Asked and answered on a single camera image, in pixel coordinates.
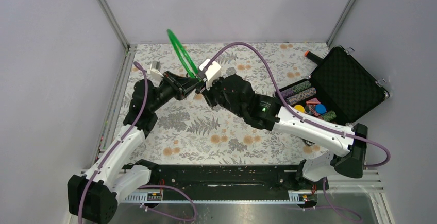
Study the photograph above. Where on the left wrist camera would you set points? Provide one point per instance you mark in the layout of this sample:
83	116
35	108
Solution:
155	71

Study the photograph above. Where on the black orange marker pen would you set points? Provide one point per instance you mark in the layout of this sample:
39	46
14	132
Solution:
313	57

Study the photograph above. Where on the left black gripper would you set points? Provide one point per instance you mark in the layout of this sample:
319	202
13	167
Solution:
174	80

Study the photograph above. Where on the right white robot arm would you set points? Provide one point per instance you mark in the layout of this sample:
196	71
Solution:
346	151

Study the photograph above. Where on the green cable lock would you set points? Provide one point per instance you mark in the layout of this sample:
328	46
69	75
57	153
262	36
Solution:
182	55

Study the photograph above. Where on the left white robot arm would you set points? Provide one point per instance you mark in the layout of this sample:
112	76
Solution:
96	194

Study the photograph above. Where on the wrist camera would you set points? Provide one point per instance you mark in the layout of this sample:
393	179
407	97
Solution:
155	71
214	72

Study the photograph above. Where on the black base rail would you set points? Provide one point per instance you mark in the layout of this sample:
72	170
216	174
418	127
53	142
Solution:
223	183

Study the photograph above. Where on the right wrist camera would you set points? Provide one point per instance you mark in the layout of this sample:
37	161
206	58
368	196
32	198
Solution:
214	72

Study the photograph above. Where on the floral table mat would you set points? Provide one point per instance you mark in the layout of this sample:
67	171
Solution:
191	132

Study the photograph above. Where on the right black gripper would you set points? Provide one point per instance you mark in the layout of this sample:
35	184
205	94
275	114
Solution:
207	93

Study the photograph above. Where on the black poker chip case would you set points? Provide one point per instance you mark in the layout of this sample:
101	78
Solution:
339	90

